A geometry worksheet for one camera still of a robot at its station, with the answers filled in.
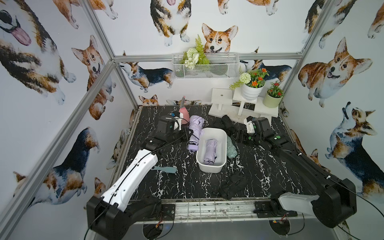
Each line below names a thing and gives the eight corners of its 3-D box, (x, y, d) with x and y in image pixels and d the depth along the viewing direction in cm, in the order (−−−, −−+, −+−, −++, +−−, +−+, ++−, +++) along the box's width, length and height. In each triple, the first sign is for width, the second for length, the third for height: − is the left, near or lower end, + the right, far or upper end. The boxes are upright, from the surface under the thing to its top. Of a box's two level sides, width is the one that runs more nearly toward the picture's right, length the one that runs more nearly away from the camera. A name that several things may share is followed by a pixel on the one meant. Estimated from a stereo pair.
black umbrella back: (220, 137, 104) (221, 133, 100) (211, 124, 111) (212, 120, 107) (235, 130, 107) (237, 126, 104) (226, 118, 115) (227, 114, 111)
